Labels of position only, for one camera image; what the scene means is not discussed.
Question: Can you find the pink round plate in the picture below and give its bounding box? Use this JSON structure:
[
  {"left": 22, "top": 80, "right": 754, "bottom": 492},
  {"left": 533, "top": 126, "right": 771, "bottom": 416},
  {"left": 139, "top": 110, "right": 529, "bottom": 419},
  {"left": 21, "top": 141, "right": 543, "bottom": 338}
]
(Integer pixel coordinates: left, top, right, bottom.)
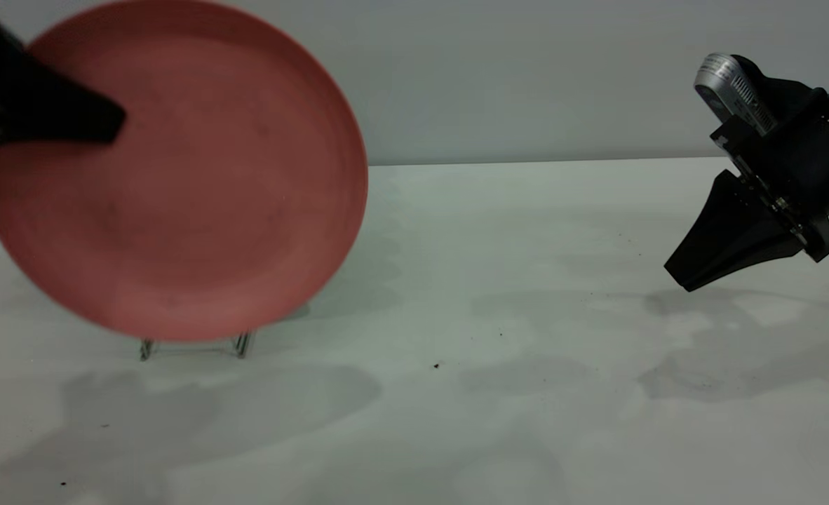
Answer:
[{"left": 0, "top": 0, "right": 370, "bottom": 343}]

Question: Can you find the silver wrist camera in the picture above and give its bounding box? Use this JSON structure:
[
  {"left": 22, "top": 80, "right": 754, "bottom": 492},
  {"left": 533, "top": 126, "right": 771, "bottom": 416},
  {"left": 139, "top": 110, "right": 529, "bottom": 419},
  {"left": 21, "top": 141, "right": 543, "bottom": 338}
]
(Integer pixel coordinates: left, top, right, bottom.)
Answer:
[{"left": 694, "top": 53, "right": 780, "bottom": 137}]

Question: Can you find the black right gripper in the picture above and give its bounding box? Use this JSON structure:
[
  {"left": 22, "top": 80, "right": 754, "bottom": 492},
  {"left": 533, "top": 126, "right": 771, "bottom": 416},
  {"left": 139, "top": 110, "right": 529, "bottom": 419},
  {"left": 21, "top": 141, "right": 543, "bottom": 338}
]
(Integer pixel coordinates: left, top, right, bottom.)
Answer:
[{"left": 663, "top": 77, "right": 829, "bottom": 292}]

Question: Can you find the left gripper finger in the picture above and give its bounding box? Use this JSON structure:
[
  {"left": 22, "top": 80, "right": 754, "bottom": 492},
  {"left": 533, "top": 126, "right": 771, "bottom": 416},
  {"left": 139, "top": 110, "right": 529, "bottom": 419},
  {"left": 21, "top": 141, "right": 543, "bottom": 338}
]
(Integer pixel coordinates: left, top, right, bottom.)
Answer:
[{"left": 0, "top": 7, "right": 126, "bottom": 154}]

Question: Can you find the metal wire plate rack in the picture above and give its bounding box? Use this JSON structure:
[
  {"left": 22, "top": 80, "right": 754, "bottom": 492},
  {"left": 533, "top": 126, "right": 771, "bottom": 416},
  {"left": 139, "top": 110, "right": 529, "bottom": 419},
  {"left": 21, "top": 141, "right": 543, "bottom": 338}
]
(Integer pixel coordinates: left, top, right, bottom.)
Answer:
[{"left": 140, "top": 332, "right": 255, "bottom": 362}]

